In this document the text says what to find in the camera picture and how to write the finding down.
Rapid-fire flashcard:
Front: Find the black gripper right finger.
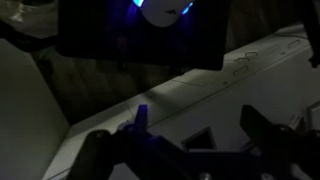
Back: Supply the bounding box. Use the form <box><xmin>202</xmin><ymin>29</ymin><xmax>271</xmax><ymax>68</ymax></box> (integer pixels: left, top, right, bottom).
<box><xmin>240</xmin><ymin>105</ymin><xmax>320</xmax><ymax>180</ymax></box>

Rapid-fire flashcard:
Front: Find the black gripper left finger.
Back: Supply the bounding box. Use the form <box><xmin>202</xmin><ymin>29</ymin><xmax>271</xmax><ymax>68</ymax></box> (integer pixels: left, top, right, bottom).
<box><xmin>68</xmin><ymin>105</ymin><xmax>187</xmax><ymax>180</ymax></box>

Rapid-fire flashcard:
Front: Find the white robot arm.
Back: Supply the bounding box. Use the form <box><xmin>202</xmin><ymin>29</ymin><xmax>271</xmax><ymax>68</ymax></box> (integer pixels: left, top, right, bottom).
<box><xmin>58</xmin><ymin>0</ymin><xmax>319</xmax><ymax>180</ymax></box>

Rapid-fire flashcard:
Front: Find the white lower cabinet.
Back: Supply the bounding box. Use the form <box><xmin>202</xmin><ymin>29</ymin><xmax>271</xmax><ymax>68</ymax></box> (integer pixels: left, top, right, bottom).
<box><xmin>41</xmin><ymin>24</ymin><xmax>320</xmax><ymax>180</ymax></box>

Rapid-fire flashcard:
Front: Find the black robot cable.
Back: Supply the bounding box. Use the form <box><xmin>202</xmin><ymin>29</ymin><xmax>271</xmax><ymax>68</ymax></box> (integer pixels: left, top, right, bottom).
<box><xmin>0</xmin><ymin>19</ymin><xmax>59</xmax><ymax>53</ymax></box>

